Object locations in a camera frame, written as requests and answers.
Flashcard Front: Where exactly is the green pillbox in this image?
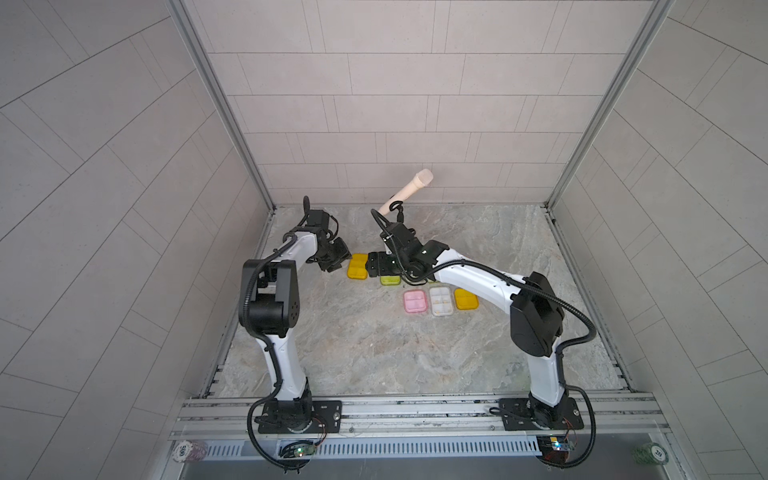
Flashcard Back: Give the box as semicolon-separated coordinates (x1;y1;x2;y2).
379;276;401;286

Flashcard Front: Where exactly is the pink pillbox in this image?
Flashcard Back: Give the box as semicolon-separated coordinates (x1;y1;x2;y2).
403;289;429;314

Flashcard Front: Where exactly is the clear pillbox white tray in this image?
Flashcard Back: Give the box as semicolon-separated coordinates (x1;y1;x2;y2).
429;286;455;317

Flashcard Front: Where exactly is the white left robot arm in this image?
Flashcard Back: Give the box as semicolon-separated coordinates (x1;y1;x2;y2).
238;206;352;432

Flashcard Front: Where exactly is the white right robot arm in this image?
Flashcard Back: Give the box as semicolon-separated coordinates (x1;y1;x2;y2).
372;210;597;429

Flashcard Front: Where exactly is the black microphone stand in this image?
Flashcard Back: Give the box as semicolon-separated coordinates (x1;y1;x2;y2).
389;200;405;224

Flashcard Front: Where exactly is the beige microphone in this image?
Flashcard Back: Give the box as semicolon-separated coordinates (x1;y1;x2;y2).
378;169;434;215

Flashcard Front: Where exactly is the left green circuit board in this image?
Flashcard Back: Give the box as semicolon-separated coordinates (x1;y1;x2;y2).
279;441;318;459

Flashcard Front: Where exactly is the green circuit board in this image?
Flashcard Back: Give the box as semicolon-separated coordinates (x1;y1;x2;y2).
536;436;576;465
279;441;318;459

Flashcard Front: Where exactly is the right green circuit board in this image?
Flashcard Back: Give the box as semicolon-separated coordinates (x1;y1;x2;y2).
536;436;576;465

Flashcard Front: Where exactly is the left round marker disc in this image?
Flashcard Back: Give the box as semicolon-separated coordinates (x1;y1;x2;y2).
171;440;208;463

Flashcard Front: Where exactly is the round marker disc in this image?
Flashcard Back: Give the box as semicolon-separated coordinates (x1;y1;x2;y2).
632;442;669;466
171;440;208;463

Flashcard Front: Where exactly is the right round marker disc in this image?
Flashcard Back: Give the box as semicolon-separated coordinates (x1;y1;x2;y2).
632;442;669;466

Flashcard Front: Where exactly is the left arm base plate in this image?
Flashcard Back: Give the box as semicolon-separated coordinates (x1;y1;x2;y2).
254;400;343;435

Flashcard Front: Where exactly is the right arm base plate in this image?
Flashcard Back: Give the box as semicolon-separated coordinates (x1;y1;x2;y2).
489;395;584;431

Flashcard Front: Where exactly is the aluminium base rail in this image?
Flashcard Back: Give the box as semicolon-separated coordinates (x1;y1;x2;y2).
169;390;670;440

